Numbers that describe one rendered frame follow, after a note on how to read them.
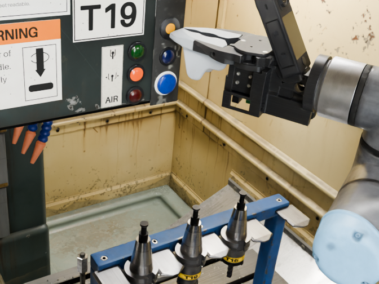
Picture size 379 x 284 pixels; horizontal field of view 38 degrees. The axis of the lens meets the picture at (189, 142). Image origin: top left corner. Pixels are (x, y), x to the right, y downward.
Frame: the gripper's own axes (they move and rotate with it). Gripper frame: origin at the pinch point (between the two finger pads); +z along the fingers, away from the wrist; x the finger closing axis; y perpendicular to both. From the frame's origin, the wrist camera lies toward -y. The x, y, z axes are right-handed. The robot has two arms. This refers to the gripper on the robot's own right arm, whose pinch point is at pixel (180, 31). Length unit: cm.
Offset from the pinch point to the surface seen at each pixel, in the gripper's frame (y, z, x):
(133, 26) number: -0.7, 4.4, -4.6
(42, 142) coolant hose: 23.9, 22.4, -2.1
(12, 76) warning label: 4.0, 12.4, -18.3
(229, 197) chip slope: 87, 19, 88
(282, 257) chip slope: 88, -7, 70
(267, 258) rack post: 63, -9, 38
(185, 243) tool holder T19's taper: 45.1, 0.9, 12.0
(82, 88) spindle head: 7.0, 8.0, -10.6
